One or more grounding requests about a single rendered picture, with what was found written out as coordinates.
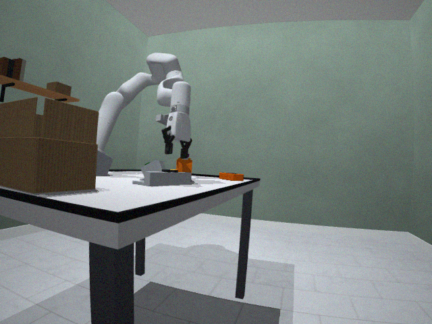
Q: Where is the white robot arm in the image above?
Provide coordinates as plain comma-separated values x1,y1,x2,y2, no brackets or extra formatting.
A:
97,53,191,153

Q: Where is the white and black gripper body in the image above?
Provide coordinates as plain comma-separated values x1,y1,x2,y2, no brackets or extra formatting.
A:
167,111,191,142

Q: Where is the brown cardboard box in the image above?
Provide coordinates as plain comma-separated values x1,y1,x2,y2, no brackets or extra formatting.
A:
0,97,99,194

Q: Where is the orange digital multimeter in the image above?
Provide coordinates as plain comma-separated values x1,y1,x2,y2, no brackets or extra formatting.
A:
219,173,244,181

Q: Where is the grey key housing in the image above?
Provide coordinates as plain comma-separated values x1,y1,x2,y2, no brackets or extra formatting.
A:
140,160,166,175

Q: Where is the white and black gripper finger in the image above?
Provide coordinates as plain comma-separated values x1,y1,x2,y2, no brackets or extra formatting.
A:
180,138,192,159
162,126,175,155

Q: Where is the grey rectangular panel with round recesses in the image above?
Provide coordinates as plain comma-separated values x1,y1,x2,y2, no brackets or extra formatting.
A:
132,169,191,186

